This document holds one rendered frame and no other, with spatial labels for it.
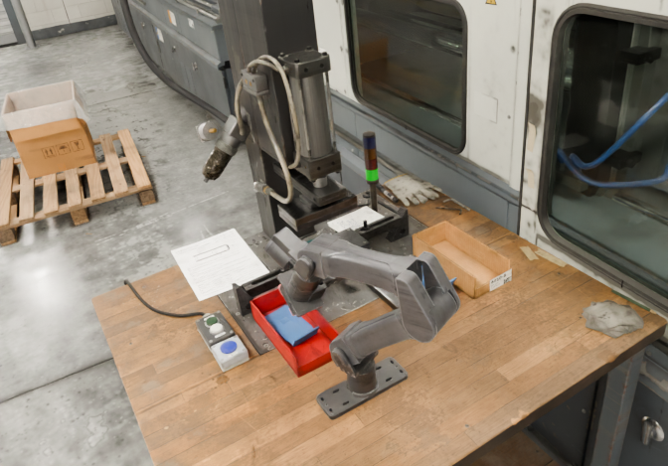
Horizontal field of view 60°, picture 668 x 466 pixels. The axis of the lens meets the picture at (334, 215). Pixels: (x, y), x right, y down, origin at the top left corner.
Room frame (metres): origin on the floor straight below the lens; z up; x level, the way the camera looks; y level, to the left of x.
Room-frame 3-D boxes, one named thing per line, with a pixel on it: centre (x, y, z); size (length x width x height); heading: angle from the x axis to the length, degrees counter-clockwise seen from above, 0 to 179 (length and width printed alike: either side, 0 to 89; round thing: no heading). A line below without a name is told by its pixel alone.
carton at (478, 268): (1.27, -0.32, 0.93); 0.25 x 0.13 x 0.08; 27
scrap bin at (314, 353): (1.08, 0.13, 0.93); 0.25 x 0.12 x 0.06; 27
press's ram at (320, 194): (1.37, 0.07, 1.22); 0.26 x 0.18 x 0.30; 27
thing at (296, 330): (1.11, 0.14, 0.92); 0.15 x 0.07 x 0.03; 34
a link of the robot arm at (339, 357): (0.89, -0.01, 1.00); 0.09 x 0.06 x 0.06; 138
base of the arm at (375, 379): (0.89, -0.02, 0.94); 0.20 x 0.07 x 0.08; 117
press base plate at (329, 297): (1.40, 0.04, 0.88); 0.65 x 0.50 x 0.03; 117
